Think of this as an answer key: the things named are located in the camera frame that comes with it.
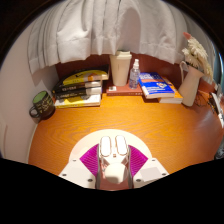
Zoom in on reddish brown book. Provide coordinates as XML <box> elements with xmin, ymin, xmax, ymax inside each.
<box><xmin>105</xmin><ymin>81</ymin><xmax>144</xmax><ymax>97</ymax></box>

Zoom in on orange yellow book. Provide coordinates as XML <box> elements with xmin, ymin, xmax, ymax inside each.
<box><xmin>158</xmin><ymin>77</ymin><xmax>184</xmax><ymax>104</ymax></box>

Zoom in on green and black mug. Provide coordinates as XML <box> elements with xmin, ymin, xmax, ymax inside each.
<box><xmin>28</xmin><ymin>90</ymin><xmax>56</xmax><ymax>120</ymax></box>

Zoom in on white ceramic vase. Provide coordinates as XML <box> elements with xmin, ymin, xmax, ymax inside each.
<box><xmin>178</xmin><ymin>60</ymin><xmax>205</xmax><ymax>108</ymax></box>

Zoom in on white and yellow book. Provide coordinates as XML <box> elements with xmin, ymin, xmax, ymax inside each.
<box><xmin>54</xmin><ymin>94</ymin><xmax>102</xmax><ymax>109</ymax></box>

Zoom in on black and yellow book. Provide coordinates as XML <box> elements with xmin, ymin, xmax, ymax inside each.
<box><xmin>61</xmin><ymin>64</ymin><xmax>110</xmax><ymax>87</ymax></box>

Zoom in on blue book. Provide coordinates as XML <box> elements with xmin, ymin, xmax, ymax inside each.
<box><xmin>138</xmin><ymin>71</ymin><xmax>176</xmax><ymax>100</ymax></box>

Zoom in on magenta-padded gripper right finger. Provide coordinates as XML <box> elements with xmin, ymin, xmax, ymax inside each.
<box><xmin>128</xmin><ymin>144</ymin><xmax>170</xmax><ymax>189</ymax></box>

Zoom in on white curtain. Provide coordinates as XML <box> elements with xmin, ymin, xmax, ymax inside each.
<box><xmin>27</xmin><ymin>0</ymin><xmax>208</xmax><ymax>75</ymax></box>

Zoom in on cream tumbler with lid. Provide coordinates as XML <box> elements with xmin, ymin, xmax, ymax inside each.
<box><xmin>109</xmin><ymin>49</ymin><xmax>133</xmax><ymax>87</ymax></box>

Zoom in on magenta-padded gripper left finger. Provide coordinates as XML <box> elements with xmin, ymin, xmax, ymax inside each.
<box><xmin>58</xmin><ymin>143</ymin><xmax>101</xmax><ymax>190</ymax></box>

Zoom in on white computer mouse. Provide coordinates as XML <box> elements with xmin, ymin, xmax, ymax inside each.
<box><xmin>97</xmin><ymin>134</ymin><xmax>131</xmax><ymax>185</ymax></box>

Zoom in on black cable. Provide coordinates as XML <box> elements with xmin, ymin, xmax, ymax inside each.
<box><xmin>196</xmin><ymin>89</ymin><xmax>218</xmax><ymax>113</ymax></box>

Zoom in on clear spray bottle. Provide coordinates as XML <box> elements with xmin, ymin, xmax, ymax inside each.
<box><xmin>128</xmin><ymin>58</ymin><xmax>141</xmax><ymax>90</ymax></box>

